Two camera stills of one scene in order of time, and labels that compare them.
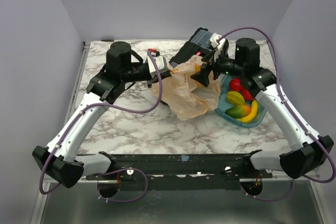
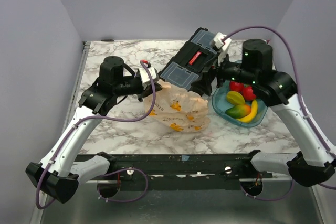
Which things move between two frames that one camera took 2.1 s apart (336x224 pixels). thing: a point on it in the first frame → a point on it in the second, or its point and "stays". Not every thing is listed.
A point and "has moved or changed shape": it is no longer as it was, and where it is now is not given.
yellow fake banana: x=254 y=109 stays
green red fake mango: x=238 y=111 stays
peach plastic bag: x=189 y=96 has moved or changed shape
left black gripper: x=153 y=80 → x=147 y=89
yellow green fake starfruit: x=235 y=97 stays
